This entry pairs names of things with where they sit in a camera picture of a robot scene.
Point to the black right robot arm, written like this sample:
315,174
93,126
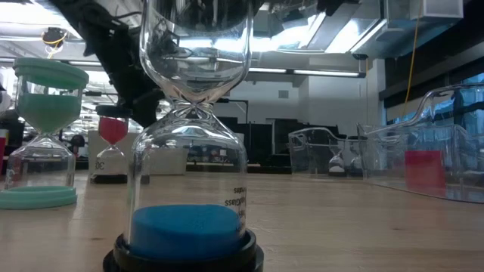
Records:
331,7

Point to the red sand hourglass black caps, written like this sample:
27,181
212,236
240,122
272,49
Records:
112,130

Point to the red cube wall charger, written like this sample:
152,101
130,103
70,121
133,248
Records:
425,174
2,151

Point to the black ceiling dome camera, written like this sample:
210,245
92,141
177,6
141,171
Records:
54,37

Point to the white sand hourglass black caps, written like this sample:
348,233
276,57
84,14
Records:
336,168

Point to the white ceiling box unit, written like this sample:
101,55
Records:
435,8

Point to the long ceiling light strip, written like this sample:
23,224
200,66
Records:
325,72

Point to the black metal frame stand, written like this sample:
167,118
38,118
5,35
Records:
94,93
238,101

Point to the mint green capped hourglass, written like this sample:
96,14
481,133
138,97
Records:
49,75

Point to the white plastic bin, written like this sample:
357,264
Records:
92,145

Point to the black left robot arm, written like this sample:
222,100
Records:
109,49

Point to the large hourglass blue sand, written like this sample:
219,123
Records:
185,234

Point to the grey wall vent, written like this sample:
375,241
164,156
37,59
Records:
283,94

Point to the black office partition row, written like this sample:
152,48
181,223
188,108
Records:
278,140

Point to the clear plastic bin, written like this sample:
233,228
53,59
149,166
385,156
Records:
382,162
306,162

